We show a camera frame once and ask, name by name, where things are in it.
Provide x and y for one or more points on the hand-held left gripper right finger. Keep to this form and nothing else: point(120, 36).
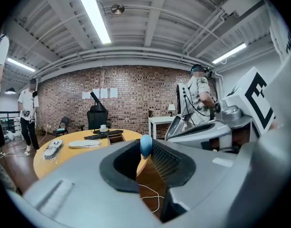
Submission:
point(207, 174)

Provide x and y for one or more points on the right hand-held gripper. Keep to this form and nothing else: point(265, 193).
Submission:
point(252, 96)

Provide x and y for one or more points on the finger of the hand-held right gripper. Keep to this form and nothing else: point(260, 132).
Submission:
point(175, 127)

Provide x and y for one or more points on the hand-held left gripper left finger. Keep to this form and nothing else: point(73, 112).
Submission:
point(83, 193)

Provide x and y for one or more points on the white side table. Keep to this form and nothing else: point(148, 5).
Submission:
point(159, 121)

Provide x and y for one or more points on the white table lamp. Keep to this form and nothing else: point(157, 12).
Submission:
point(171, 108)

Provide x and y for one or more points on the round wooden table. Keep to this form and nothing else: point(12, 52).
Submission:
point(71, 155)

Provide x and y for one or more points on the brown open box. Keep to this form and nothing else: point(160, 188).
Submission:
point(116, 139)

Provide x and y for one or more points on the black keyboard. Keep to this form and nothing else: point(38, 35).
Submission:
point(103, 134)

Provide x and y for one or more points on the white cup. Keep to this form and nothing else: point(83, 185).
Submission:
point(103, 128)

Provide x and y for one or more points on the white paper sheet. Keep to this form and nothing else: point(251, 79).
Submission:
point(113, 92)
point(103, 92)
point(96, 92)
point(85, 95)

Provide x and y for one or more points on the black folding chair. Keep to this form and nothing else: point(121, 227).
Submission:
point(62, 126)

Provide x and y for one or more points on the black office chair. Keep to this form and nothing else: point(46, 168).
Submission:
point(93, 120)

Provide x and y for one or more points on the black desk lamp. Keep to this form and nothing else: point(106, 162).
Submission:
point(98, 103)

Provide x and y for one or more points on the long ceiling light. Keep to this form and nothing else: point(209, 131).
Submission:
point(94, 13)
point(20, 64)
point(229, 53)

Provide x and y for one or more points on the white plastic bag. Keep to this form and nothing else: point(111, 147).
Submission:
point(10, 135)

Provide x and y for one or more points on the black metal railing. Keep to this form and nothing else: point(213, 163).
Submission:
point(10, 113)

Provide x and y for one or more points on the black pendant lamp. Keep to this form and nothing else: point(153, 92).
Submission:
point(10, 91)

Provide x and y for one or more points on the round metal ceiling fixture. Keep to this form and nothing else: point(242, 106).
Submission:
point(117, 9)

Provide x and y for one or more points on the white air conditioner unit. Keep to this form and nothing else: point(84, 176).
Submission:
point(240, 1)

